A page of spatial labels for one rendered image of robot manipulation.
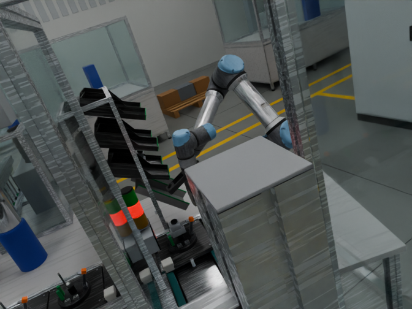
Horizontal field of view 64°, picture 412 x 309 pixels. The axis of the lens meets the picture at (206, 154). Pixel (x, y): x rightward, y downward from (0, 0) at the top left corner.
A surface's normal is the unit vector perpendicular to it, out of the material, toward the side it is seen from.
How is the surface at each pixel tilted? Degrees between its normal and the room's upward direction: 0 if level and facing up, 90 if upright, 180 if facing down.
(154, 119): 90
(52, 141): 90
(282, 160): 0
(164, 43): 90
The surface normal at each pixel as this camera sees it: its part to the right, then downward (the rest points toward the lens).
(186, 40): 0.48, 0.25
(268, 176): -0.29, -0.87
